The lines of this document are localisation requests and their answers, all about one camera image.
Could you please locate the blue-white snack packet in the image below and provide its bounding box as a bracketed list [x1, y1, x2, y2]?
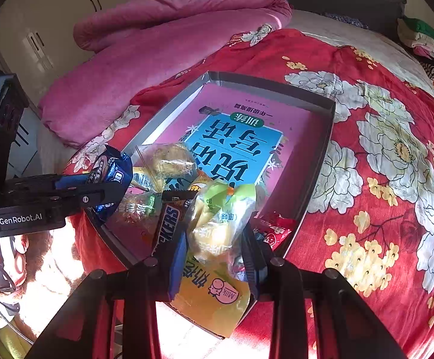
[131, 166, 158, 195]

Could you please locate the long orange rice stick packet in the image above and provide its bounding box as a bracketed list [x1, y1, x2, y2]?
[187, 172, 217, 195]

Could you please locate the pink quilt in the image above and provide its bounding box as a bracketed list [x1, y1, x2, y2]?
[39, 0, 292, 148]

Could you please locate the green snack packet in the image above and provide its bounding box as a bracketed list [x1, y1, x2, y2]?
[187, 181, 257, 262]

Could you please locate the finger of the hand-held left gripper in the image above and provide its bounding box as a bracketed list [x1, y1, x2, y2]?
[54, 174, 101, 192]
[54, 189, 107, 215]

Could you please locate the pile of folded clothes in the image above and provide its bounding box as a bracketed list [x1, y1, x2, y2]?
[397, 15, 434, 113]

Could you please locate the clear cake packet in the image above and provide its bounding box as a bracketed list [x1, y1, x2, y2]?
[136, 142, 199, 191]

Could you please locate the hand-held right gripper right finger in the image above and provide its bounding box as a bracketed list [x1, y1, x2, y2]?
[241, 232, 408, 359]

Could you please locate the yellow snack packet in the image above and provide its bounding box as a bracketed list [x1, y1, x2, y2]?
[170, 250, 251, 339]

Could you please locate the brown chocolate bar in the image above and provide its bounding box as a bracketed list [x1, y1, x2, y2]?
[151, 189, 199, 262]

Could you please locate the person's left hand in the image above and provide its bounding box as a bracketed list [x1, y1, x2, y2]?
[12, 235, 30, 288]

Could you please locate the clear candy packet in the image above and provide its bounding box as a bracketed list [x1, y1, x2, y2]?
[114, 191, 161, 232]

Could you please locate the tan fleece clothing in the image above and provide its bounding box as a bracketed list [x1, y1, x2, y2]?
[0, 228, 90, 345]

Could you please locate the dark patterned cloth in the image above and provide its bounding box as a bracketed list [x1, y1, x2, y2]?
[314, 11, 371, 31]

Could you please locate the grey box with pink print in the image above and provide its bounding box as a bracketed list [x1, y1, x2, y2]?
[84, 70, 336, 341]

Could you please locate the red cartoon snack packet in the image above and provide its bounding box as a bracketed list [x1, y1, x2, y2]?
[254, 211, 298, 251]

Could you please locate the cream bed sheet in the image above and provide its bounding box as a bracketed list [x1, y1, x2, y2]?
[288, 9, 434, 94]

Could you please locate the white wardrobe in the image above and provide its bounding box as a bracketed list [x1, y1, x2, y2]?
[0, 0, 202, 94]

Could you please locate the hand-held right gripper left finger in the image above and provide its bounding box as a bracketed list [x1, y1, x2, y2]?
[26, 232, 187, 359]

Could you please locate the red floral blanket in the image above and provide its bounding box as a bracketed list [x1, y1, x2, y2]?
[63, 28, 434, 359]

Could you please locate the blue cookie packet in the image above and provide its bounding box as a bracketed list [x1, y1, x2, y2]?
[86, 144, 133, 221]

